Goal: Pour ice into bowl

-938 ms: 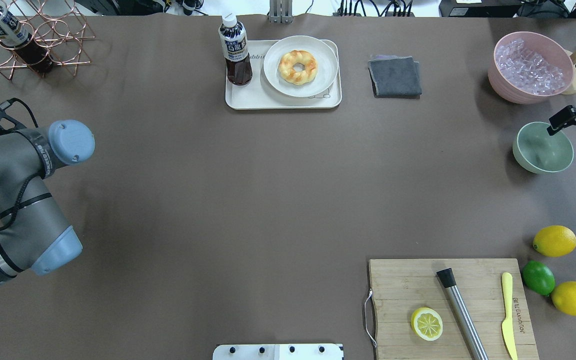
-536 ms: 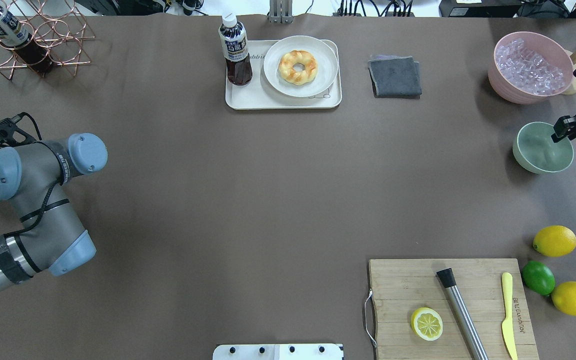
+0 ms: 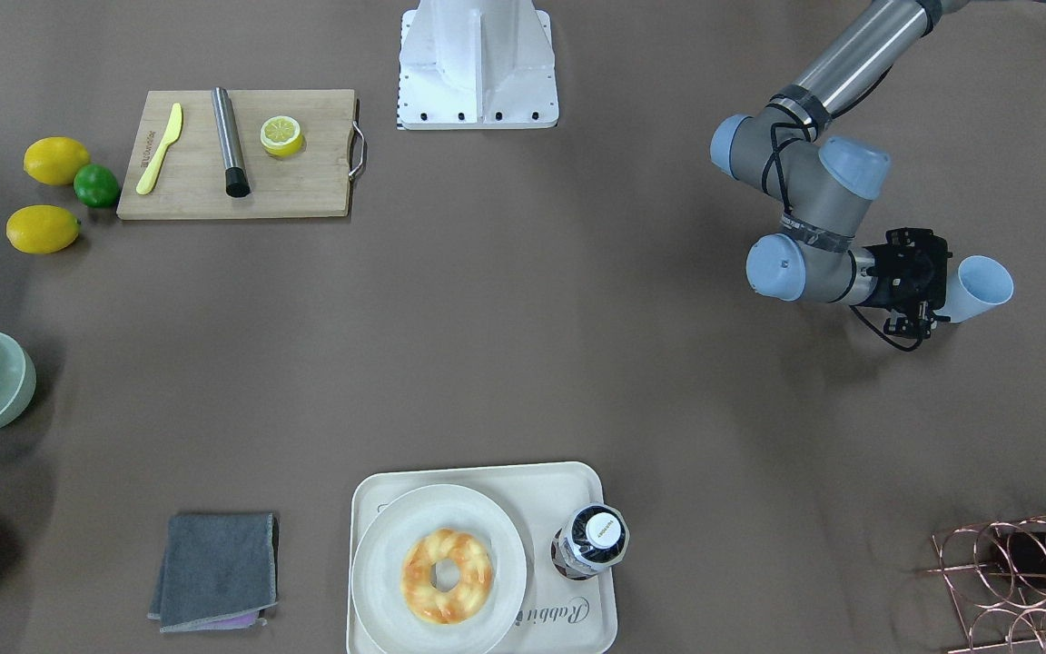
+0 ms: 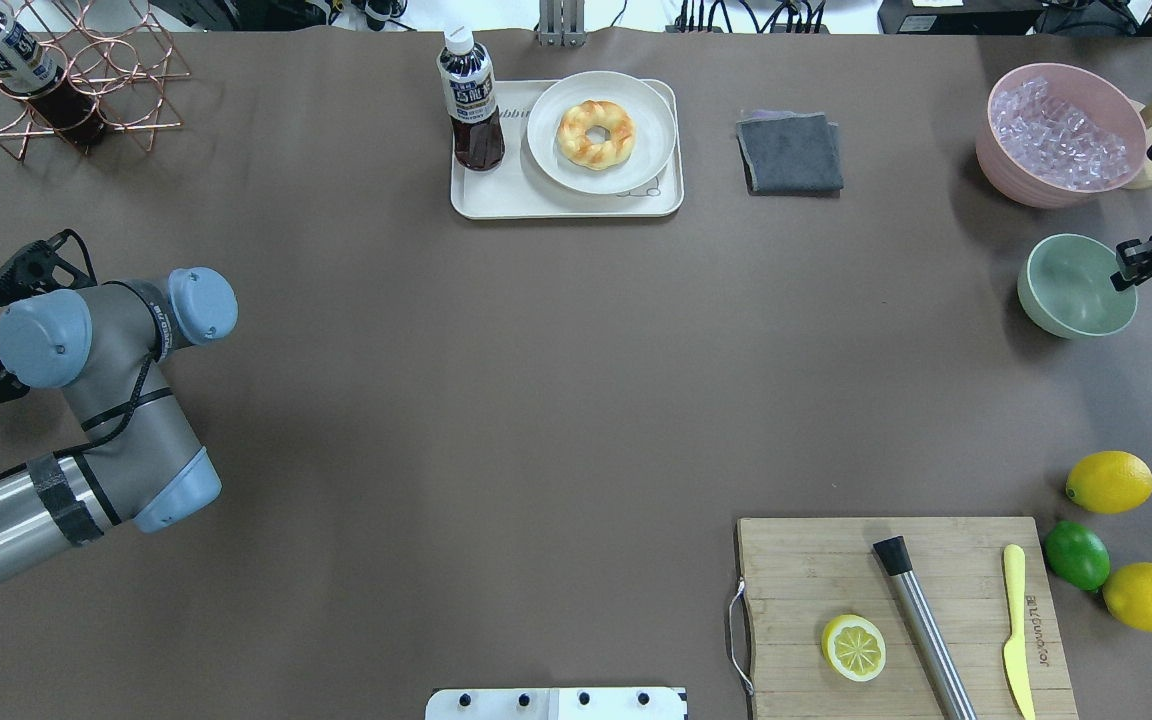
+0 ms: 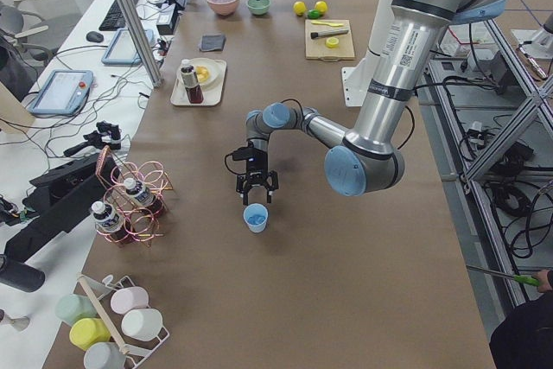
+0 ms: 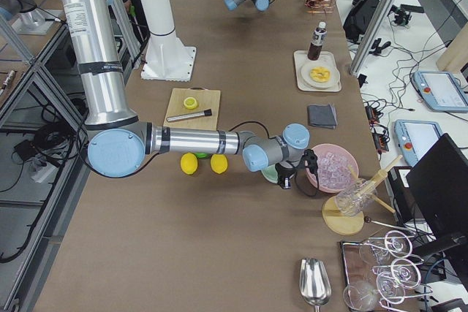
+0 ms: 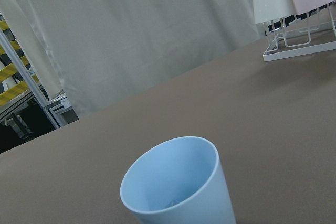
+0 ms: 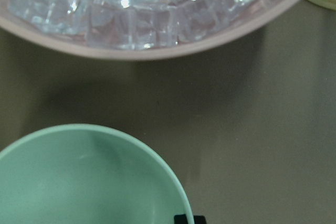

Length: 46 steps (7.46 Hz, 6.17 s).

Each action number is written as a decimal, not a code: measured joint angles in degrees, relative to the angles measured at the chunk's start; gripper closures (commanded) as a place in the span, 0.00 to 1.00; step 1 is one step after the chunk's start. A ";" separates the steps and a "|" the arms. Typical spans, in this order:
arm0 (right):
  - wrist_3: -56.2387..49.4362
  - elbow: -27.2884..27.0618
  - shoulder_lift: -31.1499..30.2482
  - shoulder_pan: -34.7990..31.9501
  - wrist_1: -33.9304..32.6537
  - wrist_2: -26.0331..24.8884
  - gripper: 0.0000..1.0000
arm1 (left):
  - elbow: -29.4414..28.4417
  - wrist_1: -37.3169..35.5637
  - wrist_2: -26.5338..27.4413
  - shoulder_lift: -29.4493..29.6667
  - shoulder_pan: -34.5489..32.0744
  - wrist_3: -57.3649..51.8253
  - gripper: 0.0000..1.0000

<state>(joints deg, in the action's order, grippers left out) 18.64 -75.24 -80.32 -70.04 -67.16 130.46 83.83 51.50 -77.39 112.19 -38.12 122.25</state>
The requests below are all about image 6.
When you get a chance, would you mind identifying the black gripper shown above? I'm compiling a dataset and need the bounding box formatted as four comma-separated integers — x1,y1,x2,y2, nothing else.
275,149,319,189

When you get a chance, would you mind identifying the light green bowl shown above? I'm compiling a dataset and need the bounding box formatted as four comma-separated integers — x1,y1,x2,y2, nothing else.
260,165,278,184

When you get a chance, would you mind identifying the pink bowl of ice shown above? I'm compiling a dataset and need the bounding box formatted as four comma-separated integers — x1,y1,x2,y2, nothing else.
306,143,359,194

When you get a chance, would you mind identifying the steel ice scoop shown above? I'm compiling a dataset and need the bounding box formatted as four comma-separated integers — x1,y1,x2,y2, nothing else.
299,258,332,311

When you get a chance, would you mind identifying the yellow lemon upper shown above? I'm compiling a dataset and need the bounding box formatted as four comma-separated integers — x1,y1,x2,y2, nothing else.
210,154,229,174

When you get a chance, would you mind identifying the yellow lemon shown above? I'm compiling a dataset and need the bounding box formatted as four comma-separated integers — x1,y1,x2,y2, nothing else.
180,153,198,175
210,154,229,174

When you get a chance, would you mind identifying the grey folded cloth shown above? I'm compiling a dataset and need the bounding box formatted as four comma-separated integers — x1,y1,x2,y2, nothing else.
307,104,338,129

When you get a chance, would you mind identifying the clear glass mug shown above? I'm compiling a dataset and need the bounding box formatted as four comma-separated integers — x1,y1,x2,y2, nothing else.
335,178,377,216

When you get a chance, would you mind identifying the wooden glass drying stand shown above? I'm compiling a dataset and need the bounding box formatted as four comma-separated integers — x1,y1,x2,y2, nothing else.
322,155,402,236

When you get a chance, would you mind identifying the green lime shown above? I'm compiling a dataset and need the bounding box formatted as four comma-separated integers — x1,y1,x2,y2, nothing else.
194,153,210,159

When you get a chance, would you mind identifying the yellow lemon lower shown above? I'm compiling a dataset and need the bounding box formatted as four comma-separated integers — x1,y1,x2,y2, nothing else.
180,153,198,175

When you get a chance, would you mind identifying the steel muddler black tip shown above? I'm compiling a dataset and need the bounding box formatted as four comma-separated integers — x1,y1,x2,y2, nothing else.
166,109,212,123

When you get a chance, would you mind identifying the white plate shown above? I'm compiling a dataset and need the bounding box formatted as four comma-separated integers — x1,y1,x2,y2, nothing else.
300,61,339,90

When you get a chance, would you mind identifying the cream serving tray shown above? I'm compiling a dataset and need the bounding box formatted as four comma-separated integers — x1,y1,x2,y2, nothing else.
293,50,341,92

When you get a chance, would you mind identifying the glazed donut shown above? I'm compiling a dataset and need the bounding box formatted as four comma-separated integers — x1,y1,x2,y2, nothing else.
309,66,331,83

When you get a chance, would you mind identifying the half lemon slice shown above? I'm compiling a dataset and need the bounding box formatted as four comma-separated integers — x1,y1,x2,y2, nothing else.
183,96,199,110

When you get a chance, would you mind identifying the wooden cutting board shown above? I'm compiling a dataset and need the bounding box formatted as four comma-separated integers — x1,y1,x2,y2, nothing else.
164,88,221,131

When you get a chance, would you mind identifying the dark tea bottle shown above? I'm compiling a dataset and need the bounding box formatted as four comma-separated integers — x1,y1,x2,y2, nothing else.
307,21,327,61

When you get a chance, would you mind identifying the teach pendant near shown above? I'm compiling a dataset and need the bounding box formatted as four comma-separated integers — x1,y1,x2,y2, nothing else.
394,119,442,167

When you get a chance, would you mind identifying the teach pendant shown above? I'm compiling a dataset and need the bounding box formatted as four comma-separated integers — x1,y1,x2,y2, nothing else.
412,71,467,113
394,119,442,167

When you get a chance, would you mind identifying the wine glass rack tray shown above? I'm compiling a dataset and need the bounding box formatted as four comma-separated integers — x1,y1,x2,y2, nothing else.
339,229,433,311

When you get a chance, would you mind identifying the black monitor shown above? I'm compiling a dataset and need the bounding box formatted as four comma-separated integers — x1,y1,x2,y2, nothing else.
407,133,467,256

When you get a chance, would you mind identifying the black bag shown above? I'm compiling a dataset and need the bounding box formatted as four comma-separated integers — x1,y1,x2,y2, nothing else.
343,0,380,44

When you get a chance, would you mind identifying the teach pendant far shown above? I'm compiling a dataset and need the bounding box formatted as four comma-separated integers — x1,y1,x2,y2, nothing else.
412,71,467,113

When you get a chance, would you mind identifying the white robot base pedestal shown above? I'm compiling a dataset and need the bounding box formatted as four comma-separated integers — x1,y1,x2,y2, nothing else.
141,0,196,82

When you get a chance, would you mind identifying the aluminium frame post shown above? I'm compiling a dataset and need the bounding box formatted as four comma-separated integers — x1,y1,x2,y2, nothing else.
350,0,395,76

